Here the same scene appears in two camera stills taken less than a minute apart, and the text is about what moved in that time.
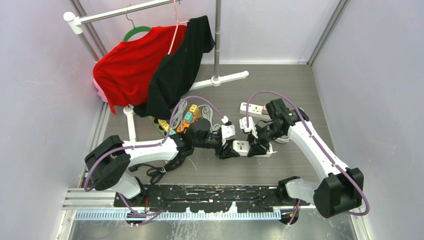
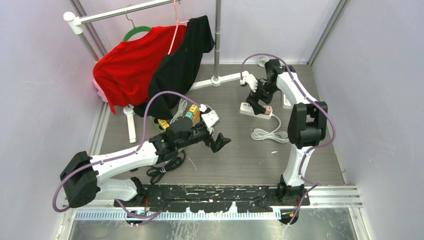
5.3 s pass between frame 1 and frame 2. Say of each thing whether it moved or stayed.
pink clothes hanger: stayed
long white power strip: moved
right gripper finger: moved
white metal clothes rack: stayed
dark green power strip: stayed
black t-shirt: stayed
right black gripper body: moved
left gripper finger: moved
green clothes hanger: stayed
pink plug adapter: stayed
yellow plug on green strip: stayed
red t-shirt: stayed
